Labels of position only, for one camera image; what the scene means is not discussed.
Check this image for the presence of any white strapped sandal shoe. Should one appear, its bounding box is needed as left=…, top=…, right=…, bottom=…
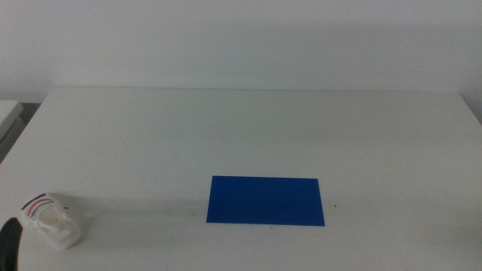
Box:
left=20, top=193, right=82, bottom=251

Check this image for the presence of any blue rectangular mat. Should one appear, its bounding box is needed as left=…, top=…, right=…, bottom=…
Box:
left=206, top=175, right=325, bottom=227

